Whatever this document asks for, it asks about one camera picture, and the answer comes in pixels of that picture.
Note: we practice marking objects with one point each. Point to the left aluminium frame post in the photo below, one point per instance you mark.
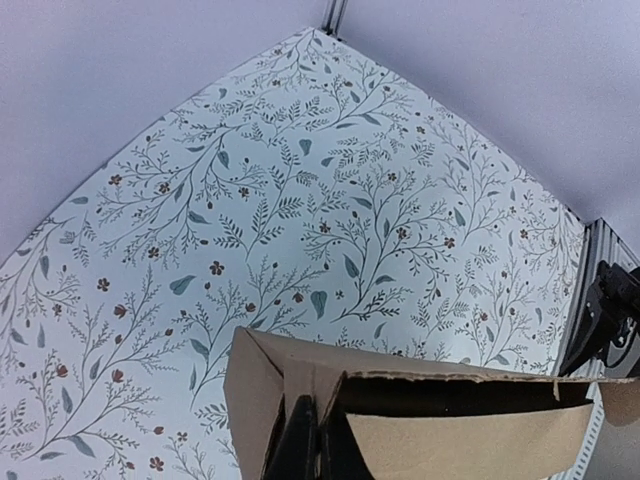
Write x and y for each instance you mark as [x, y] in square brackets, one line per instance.
[333, 17]

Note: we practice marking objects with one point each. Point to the floral patterned table mat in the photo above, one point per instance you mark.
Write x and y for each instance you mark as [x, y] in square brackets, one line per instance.
[311, 192]

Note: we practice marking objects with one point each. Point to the brown cardboard box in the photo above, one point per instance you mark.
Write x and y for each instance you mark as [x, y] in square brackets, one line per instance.
[415, 419]

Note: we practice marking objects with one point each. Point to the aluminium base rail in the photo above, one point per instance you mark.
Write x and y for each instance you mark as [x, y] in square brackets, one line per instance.
[602, 243]

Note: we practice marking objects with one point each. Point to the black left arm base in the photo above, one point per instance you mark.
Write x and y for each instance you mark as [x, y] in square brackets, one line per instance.
[608, 322]

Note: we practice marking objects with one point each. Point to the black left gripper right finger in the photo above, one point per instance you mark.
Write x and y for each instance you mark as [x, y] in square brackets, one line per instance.
[340, 455]

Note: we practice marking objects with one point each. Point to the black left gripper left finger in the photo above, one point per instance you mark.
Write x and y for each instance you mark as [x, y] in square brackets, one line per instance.
[296, 451]

